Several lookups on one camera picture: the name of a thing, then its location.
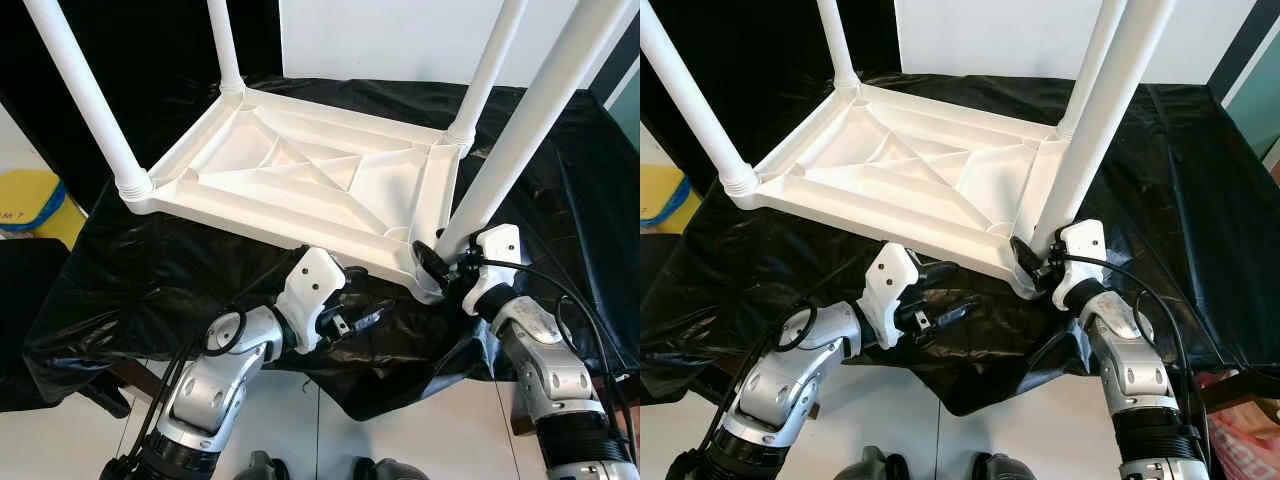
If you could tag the brown wooden table beam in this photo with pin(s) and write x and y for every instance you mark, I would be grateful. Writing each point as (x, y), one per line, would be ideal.
(1240, 395)
(135, 375)
(525, 415)

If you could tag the yellow and blue box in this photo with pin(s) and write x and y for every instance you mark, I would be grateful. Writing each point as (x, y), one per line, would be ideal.
(660, 190)
(30, 190)

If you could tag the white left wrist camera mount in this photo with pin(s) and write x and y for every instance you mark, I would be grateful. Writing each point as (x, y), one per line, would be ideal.
(890, 278)
(312, 280)

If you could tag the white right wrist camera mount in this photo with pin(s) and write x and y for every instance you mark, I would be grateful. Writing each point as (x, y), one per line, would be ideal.
(500, 250)
(1085, 245)

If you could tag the black equipment bag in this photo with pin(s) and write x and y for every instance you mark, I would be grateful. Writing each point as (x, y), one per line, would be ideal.
(652, 320)
(25, 320)

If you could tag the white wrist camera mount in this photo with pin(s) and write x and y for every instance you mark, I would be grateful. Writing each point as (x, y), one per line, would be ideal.
(1085, 245)
(500, 250)
(890, 278)
(312, 280)

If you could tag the grey robot leg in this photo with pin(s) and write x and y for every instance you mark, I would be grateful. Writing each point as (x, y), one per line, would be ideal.
(390, 470)
(872, 466)
(262, 468)
(1003, 469)

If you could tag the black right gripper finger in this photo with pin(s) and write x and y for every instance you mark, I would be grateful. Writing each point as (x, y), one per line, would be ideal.
(432, 262)
(1026, 256)

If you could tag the dark grey vertical post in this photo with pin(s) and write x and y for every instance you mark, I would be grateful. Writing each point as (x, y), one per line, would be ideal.
(1250, 40)
(620, 70)

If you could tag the white plastic table leg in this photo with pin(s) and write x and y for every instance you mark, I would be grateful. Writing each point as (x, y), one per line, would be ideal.
(530, 120)
(487, 70)
(700, 110)
(224, 50)
(85, 100)
(1105, 120)
(838, 50)
(1090, 70)

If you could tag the grey robot left leg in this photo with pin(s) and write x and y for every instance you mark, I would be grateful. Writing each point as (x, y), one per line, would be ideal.
(872, 466)
(262, 468)

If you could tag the red patterned bag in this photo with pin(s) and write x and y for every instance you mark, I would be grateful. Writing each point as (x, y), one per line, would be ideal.
(1250, 450)

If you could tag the black plastic table cover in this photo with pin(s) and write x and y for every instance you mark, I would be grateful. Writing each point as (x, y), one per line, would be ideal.
(560, 180)
(1190, 200)

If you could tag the grey robot right leg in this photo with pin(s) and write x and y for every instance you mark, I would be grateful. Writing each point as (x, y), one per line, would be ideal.
(1003, 469)
(390, 470)

